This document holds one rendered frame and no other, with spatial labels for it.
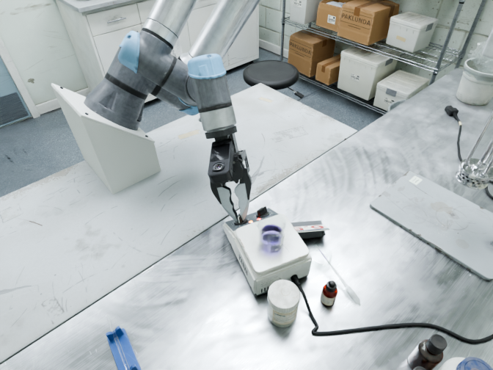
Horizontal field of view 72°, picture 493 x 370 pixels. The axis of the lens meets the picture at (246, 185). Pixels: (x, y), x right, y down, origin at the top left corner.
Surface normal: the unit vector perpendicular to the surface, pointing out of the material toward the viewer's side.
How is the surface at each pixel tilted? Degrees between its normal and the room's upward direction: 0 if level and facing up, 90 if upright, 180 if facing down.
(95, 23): 90
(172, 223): 0
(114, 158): 90
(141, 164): 90
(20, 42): 90
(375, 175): 0
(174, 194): 0
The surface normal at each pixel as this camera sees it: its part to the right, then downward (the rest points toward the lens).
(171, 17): 0.43, 0.29
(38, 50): 0.66, 0.51
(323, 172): -0.03, -0.73
